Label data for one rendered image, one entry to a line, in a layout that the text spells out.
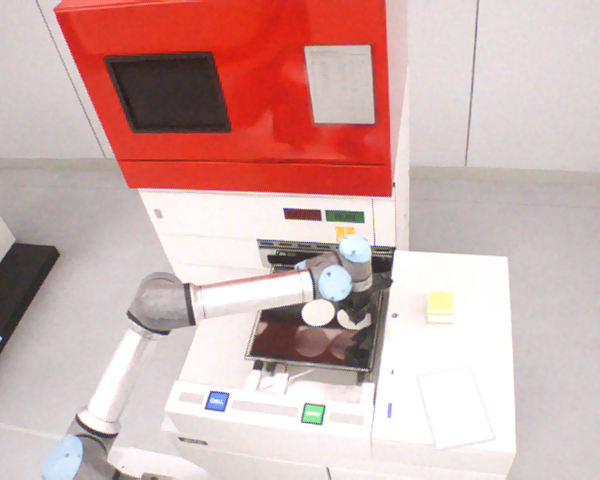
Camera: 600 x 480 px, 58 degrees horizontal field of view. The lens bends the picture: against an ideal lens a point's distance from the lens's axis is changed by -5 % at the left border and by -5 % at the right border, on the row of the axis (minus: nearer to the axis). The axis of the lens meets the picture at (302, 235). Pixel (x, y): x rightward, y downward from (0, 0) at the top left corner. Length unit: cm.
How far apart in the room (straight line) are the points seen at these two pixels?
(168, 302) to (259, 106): 54
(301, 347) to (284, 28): 88
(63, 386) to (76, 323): 39
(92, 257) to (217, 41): 235
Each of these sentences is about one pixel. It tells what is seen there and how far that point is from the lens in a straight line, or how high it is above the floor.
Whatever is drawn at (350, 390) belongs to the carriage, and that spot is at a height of 88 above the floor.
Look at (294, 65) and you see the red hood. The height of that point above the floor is 164.
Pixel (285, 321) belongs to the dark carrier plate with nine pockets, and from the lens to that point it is 173.
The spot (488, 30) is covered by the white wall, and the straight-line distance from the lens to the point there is 300.
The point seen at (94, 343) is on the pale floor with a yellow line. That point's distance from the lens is 311.
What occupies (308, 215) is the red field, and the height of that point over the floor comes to 110.
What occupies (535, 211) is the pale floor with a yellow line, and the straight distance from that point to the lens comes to 338.
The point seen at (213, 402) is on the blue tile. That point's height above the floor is 96.
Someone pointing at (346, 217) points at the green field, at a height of 110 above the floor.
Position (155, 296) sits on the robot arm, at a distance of 125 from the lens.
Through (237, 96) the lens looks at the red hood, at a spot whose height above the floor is 155.
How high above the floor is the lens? 228
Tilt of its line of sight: 45 degrees down
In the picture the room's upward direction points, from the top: 10 degrees counter-clockwise
